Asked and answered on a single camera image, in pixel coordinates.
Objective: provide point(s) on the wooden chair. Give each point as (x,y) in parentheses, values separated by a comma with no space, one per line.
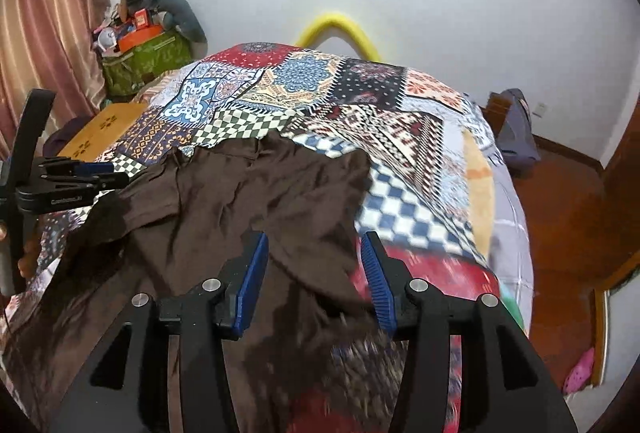
(495,110)

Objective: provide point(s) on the striped pink cloth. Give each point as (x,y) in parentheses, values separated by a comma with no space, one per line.
(160,84)

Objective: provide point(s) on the patchwork printed blanket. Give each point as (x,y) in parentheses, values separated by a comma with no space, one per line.
(310,78)

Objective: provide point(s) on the green storage bag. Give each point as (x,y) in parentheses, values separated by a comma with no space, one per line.
(145,60)

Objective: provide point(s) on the brown garment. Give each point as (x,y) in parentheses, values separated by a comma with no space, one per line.
(280,193)

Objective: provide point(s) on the dark cloth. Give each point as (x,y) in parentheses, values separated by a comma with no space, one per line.
(62,135)

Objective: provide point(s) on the yellow foam tube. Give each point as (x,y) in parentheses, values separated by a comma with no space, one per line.
(332,24)

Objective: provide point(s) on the grey backpack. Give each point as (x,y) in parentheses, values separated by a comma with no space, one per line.
(517,133)

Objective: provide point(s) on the orange box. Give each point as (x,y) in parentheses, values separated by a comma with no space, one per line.
(140,38)

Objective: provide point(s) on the small red box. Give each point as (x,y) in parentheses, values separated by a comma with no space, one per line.
(142,18)

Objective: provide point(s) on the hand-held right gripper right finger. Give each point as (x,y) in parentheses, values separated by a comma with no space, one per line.
(377,283)

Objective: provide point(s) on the wall socket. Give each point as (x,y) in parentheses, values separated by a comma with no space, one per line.
(539,109)

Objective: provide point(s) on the person's left hand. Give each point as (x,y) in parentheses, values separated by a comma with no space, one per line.
(27,258)

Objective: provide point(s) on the wooden chest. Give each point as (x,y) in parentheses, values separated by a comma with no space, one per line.
(105,123)

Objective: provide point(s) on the pink curtain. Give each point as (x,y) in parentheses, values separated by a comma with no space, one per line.
(50,13)

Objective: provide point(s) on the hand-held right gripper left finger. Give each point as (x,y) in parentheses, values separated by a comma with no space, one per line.
(252,283)

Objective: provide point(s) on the pink slipper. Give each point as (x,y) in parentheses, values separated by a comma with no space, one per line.
(580,370)

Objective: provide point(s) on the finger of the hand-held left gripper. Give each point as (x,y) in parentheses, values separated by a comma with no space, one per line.
(92,166)
(107,180)

